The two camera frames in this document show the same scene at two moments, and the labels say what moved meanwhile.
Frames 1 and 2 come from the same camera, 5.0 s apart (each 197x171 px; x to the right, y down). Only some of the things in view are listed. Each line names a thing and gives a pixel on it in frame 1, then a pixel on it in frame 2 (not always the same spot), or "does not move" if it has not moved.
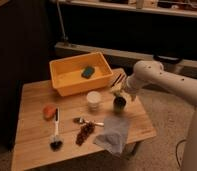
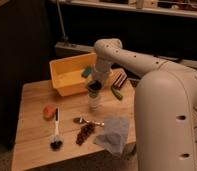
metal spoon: [81, 120] does not move
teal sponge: [88, 72] does not move
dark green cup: [119, 103] → [93, 87]
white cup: [93, 98] does not move
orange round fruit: [49, 113] does not move
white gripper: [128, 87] → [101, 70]
